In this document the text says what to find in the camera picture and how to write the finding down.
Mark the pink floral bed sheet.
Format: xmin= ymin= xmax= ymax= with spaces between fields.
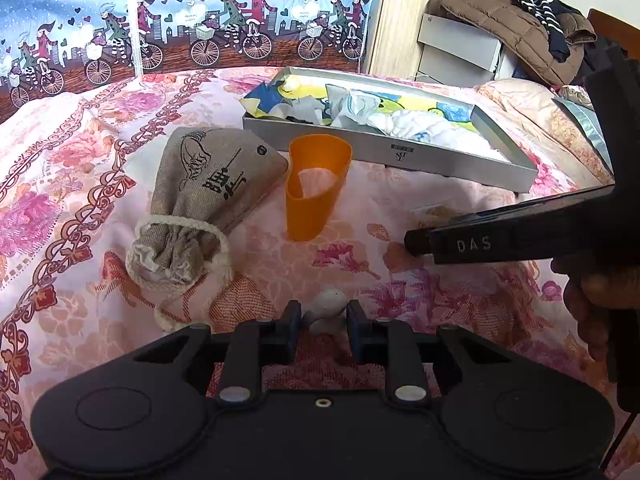
xmin=0 ymin=66 xmax=621 ymax=461

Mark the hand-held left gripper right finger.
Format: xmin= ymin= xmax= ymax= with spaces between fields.
xmin=346 ymin=300 xmax=513 ymax=406

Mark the blue-grey pillow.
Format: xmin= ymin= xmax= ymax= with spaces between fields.
xmin=552 ymin=97 xmax=615 ymax=172

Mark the brown padded jacket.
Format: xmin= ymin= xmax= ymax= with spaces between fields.
xmin=425 ymin=0 xmax=597 ymax=86

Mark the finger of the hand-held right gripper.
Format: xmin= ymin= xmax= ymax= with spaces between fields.
xmin=404 ymin=227 xmax=436 ymax=257

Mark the dark wooden headboard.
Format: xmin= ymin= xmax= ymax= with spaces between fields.
xmin=587 ymin=8 xmax=640 ymax=61

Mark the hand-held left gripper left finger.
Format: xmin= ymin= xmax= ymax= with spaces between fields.
xmin=132 ymin=300 xmax=303 ymax=403

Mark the white teal printed cloth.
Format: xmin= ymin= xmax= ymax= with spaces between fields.
xmin=325 ymin=82 xmax=386 ymax=128

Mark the orange plastic cup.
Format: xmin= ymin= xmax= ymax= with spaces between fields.
xmin=285 ymin=134 xmax=353 ymax=242

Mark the floral folded blanket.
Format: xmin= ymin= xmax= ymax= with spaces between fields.
xmin=557 ymin=84 xmax=596 ymax=106

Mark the grey cardboard tray box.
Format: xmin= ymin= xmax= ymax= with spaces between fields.
xmin=242 ymin=66 xmax=540 ymax=193

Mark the person's right hand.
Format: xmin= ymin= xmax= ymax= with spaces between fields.
xmin=550 ymin=255 xmax=618 ymax=363

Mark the peach floral quilt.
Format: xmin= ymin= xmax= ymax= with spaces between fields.
xmin=477 ymin=79 xmax=616 ymax=196

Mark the grey storage box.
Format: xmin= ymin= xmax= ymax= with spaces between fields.
xmin=416 ymin=14 xmax=516 ymax=81

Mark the blue printed wardrobe cover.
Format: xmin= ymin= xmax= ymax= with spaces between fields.
xmin=0 ymin=0 xmax=388 ymax=111

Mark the burlap drawstring bag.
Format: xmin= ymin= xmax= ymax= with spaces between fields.
xmin=125 ymin=127 xmax=290 ymax=331

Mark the grey cloth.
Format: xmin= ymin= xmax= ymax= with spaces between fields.
xmin=287 ymin=96 xmax=333 ymax=126

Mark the white cloth with blue print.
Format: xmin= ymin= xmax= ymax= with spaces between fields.
xmin=367 ymin=110 xmax=501 ymax=153

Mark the light wooden wardrobe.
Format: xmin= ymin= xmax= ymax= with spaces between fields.
xmin=365 ymin=0 xmax=483 ymax=80

